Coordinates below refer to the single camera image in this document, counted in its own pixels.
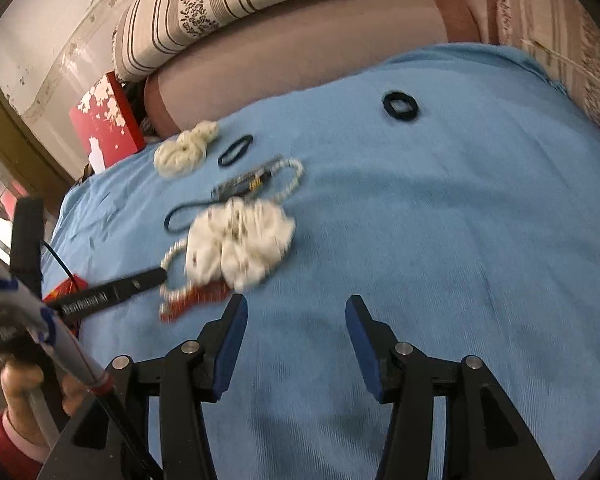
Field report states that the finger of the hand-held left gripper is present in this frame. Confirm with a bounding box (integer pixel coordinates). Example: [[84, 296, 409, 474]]
[[47, 267, 167, 317], [9, 197, 46, 286]]

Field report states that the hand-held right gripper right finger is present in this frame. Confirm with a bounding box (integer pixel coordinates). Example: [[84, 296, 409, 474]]
[[345, 295, 556, 480]]

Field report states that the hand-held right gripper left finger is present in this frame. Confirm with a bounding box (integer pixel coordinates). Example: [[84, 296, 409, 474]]
[[37, 294, 249, 480]]

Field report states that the white pearl bead string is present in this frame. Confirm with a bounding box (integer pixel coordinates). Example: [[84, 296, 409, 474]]
[[159, 237, 193, 313]]

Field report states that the person's left forearm red sleeve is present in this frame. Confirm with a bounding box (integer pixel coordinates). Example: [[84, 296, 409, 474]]
[[0, 407, 51, 480]]

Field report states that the person's left hand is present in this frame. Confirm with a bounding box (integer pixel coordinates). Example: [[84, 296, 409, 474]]
[[0, 360, 88, 442]]

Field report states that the red packet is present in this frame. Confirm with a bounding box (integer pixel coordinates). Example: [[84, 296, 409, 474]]
[[44, 275, 89, 307]]

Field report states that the large white scrunchie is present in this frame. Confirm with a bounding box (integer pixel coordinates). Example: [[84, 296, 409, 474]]
[[184, 197, 297, 292]]

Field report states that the light blue blanket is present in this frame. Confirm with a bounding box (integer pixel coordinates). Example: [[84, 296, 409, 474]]
[[40, 42, 600, 480]]

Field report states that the red box with white flowers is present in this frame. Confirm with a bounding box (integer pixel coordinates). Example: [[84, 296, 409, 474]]
[[68, 72, 147, 171]]

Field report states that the small cream scrunchie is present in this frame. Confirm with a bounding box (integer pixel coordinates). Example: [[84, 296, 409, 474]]
[[153, 120, 221, 179]]

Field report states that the dark metal hair clip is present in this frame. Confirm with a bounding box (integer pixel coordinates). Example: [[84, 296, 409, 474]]
[[211, 157, 285, 200]]

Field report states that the pink sofa cushion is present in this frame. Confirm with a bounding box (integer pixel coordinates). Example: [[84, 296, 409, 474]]
[[144, 0, 498, 139]]

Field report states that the striped floral pillow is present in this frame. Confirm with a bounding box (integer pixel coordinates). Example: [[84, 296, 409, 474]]
[[112, 0, 452, 84]]

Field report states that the floral striped fabric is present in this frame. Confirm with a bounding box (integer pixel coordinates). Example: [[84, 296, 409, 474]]
[[494, 0, 600, 147]]

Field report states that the black cable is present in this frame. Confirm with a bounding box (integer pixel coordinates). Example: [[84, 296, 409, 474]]
[[40, 240, 82, 337]]

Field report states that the thin black hair tie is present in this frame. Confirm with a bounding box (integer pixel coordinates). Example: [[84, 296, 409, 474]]
[[164, 200, 216, 235], [217, 133, 255, 169]]

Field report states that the brown wooden frame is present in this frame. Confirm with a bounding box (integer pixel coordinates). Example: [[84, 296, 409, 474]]
[[0, 52, 78, 188]]

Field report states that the white pearl bracelet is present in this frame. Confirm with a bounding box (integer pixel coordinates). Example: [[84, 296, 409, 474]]
[[252, 157, 306, 207]]

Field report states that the thick black hair tie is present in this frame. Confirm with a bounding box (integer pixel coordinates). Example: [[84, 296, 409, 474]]
[[382, 90, 421, 124]]

